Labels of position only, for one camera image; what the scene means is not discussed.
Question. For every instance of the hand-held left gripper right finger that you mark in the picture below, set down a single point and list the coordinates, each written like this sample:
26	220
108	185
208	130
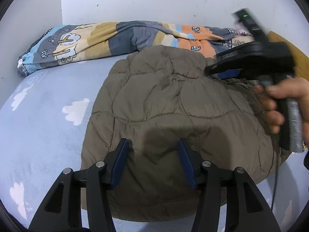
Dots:
186	162

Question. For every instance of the light blue cloud-print bed sheet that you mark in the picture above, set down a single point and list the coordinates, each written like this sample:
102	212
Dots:
48	125

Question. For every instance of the wooden headboard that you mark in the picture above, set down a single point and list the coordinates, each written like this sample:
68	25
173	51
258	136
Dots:
300	50

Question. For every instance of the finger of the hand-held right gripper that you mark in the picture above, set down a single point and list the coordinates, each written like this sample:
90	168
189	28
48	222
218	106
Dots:
236	52
231	73

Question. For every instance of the olive hooded puffer jacket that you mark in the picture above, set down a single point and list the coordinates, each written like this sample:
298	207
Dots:
169	106

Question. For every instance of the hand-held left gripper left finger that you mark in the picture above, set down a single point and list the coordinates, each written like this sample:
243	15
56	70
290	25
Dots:
118	162

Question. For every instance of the person's right hand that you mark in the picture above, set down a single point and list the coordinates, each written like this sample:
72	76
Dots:
277	96

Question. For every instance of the patchwork cartoon print blanket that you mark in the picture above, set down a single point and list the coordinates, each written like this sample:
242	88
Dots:
115	38

